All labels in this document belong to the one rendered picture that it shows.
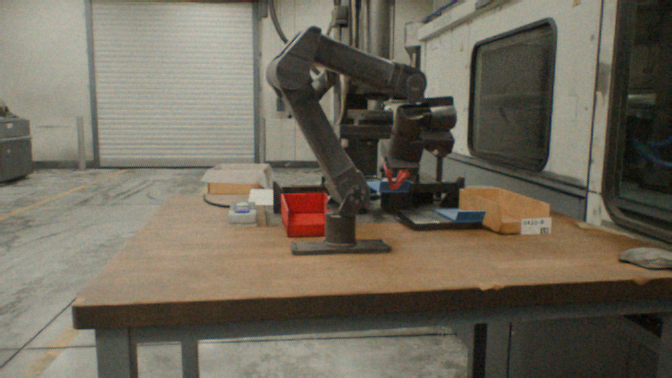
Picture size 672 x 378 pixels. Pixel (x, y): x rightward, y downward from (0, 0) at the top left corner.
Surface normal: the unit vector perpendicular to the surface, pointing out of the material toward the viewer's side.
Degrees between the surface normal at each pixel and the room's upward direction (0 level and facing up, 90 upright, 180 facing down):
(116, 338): 90
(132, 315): 90
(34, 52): 90
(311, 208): 90
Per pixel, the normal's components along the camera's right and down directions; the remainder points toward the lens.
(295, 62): 0.33, 0.15
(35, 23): 0.10, 0.15
